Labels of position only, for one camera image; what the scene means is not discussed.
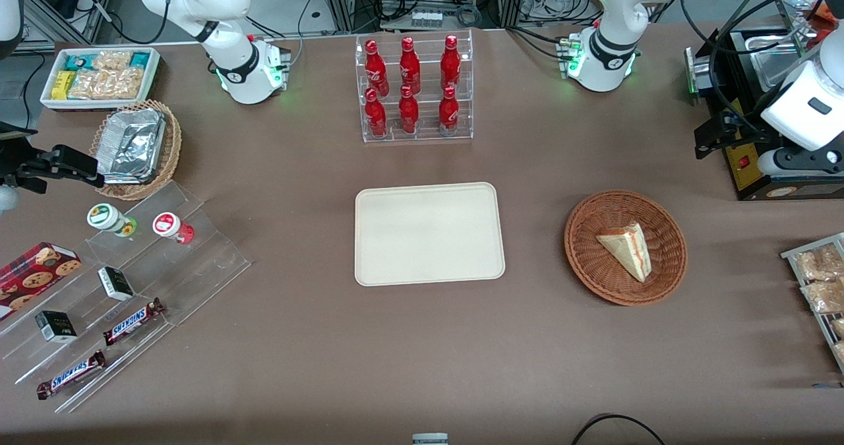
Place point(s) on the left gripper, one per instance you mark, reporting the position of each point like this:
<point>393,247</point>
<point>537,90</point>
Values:
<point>743,130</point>

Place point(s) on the triangle sandwich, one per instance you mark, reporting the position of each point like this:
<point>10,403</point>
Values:
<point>628,250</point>

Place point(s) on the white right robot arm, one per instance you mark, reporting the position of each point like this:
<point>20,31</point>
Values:
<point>211,10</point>

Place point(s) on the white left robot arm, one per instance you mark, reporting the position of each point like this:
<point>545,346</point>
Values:
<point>610,10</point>

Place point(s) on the oval light wicker basket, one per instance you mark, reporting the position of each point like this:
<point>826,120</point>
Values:
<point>173,142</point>

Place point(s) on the tray of packaged snacks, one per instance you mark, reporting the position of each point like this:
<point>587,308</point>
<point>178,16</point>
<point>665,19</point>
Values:
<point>801,250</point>

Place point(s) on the round brown wicker basket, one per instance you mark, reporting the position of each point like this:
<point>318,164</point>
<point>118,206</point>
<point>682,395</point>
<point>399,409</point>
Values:
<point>593,260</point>

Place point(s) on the beige plastic tray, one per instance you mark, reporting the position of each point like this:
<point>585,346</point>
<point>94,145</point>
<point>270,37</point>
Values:
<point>428,234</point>

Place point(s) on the black food warmer appliance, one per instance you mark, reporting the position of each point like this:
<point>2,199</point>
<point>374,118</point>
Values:
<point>742,168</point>

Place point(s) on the stacked aluminium foil trays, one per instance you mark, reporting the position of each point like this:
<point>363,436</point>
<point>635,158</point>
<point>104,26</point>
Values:
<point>132,145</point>

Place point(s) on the green lid cup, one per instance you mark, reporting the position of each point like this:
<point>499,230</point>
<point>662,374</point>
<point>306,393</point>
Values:
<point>105,217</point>

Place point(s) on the yellow snack packet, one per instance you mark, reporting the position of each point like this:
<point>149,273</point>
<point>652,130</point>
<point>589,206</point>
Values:
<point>62,85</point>

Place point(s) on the clear cracker bag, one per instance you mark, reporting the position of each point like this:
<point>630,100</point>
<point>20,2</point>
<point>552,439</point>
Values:
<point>89,84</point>
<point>125,84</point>
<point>112,59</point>

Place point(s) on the steel warmer pan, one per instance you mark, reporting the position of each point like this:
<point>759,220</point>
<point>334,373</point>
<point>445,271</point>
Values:
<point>778,62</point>

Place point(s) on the teal snack packet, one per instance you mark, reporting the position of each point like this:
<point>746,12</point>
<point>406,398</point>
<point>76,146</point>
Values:
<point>79,60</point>
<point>140,59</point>

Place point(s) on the red cookie box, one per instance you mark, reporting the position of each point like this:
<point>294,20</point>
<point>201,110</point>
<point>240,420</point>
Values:
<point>33,277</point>

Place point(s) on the red lid cup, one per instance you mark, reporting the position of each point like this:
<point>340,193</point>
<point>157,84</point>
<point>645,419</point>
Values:
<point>168,225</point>

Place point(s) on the white snack tub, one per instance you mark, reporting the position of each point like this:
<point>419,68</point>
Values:
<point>155,69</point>

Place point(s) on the small black box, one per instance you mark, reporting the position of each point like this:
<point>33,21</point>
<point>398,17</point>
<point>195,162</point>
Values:
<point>56,327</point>
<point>116,283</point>

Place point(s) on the red sausage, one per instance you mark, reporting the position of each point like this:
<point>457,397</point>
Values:
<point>824,13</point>

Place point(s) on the clear acrylic stepped display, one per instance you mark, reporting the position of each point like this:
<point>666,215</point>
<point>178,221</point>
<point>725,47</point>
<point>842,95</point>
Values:
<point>198,260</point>

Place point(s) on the clear pastry bag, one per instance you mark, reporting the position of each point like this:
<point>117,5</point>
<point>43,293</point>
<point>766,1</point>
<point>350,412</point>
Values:
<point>824,296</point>
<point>839,351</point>
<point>821,264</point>
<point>837,327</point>

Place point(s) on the Snickers chocolate bar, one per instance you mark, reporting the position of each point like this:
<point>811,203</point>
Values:
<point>71,374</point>
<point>132,322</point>

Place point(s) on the red cola bottle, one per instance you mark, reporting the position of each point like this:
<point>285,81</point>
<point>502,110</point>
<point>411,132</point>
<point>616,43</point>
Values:
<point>448,114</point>
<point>409,114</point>
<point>450,62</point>
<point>376,69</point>
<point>376,117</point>
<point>409,66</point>

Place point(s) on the clear acrylic bottle rack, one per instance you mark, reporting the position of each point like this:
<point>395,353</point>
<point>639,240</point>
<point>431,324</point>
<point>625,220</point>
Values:
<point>425,112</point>

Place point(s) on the white power strip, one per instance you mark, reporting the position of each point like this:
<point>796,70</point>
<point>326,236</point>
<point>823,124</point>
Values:
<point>426,18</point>

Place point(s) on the small grey white object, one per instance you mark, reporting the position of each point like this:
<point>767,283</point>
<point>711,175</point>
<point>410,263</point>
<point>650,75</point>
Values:
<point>430,439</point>

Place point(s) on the aluminium frame rack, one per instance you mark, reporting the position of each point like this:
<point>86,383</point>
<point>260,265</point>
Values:
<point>346,0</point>

